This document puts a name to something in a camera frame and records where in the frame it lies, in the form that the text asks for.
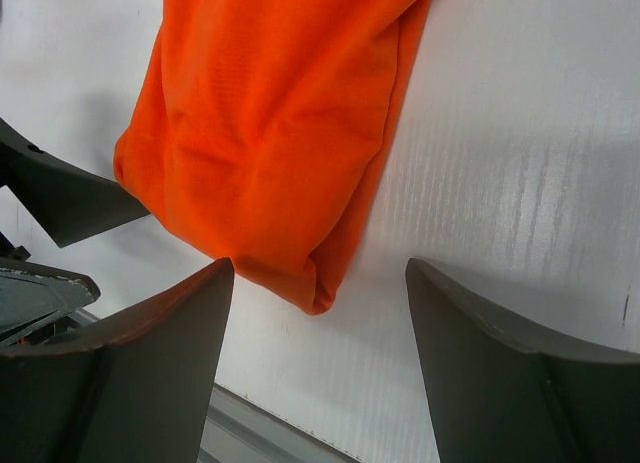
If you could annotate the orange t shirt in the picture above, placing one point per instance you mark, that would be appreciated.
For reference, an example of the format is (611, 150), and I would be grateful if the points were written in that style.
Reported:
(263, 127)

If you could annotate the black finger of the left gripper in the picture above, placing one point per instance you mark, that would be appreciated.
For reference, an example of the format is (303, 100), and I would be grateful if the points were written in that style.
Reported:
(68, 202)
(33, 296)

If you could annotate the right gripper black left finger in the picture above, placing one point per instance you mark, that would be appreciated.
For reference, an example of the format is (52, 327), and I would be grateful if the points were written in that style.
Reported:
(49, 392)

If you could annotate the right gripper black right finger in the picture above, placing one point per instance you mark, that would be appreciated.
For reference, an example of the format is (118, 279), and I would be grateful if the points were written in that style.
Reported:
(503, 388)

